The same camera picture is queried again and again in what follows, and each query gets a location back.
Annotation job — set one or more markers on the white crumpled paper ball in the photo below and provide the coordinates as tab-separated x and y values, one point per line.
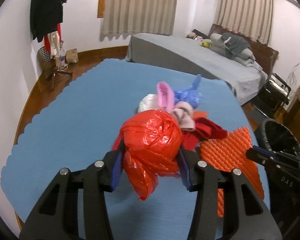
147	102

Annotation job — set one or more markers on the bed with grey sheet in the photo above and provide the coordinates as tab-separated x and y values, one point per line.
177	52

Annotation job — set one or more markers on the brown paper bag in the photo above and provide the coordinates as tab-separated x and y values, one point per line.
72	56

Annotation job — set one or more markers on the black folding chair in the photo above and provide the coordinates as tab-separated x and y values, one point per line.
272	92

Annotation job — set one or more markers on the orange foam mesh sheet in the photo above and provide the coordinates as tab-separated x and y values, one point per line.
227	150

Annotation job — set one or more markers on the pink cloth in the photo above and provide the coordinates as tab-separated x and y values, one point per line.
165	95

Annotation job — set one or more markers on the pink doll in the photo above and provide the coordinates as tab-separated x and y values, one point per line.
193	36

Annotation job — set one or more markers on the dark grey blanket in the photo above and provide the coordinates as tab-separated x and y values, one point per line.
236	43

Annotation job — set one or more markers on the black-lined trash bin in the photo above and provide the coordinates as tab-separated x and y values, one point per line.
282	135

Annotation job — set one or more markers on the yellow plush toy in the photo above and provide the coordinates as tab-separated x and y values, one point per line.
205	44

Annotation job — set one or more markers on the blue plastic bag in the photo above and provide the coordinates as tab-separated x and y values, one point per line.
187	96

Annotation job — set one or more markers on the black pillow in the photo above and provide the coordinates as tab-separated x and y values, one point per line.
201	33

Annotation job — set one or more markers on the red cloth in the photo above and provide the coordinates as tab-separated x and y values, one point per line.
205	130

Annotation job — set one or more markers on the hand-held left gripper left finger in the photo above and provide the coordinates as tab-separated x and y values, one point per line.
117	170

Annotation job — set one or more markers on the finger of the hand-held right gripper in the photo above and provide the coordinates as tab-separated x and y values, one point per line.
287	155
256	157

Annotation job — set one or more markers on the light grey folded quilt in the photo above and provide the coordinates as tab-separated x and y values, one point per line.
247	58

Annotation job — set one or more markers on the beige pink sock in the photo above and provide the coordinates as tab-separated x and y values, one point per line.
182	116

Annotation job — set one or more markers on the white patterned garment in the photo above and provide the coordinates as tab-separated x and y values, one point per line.
55	42

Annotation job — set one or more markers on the blue scalloped mat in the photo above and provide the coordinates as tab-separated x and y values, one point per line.
65	117

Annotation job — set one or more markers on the grey pillow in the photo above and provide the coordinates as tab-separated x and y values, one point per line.
216	42

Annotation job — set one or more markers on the red garment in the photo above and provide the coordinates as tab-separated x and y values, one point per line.
47	42

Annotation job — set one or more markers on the narrow beige striped curtain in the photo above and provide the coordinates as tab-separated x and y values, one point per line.
245	12

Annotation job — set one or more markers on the checkered bag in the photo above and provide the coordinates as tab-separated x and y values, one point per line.
43	56

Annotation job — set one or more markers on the red plastic bag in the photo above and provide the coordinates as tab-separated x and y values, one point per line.
150	135

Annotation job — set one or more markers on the black coat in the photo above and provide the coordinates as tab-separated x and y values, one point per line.
46	10

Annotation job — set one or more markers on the pile of grey pillows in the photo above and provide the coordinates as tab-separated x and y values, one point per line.
262	52

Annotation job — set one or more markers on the wide beige striped curtain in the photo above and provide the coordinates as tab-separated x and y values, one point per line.
140	5

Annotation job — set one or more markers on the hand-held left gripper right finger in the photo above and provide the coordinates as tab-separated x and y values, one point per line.
185	172

